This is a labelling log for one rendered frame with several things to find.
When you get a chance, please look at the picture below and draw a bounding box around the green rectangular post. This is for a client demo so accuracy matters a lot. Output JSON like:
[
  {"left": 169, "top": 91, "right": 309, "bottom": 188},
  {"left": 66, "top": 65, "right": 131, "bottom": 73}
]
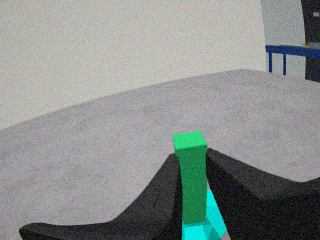
[{"left": 172, "top": 132, "right": 208, "bottom": 225}]

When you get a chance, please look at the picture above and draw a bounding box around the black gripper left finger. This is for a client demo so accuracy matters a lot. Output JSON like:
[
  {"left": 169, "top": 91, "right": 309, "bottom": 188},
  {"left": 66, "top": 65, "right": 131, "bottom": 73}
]
[{"left": 19, "top": 153, "right": 183, "bottom": 240}]

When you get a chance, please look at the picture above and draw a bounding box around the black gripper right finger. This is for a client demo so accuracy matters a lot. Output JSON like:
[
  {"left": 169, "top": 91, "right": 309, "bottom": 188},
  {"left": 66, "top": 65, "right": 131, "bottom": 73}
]
[{"left": 205, "top": 148, "right": 320, "bottom": 240}]

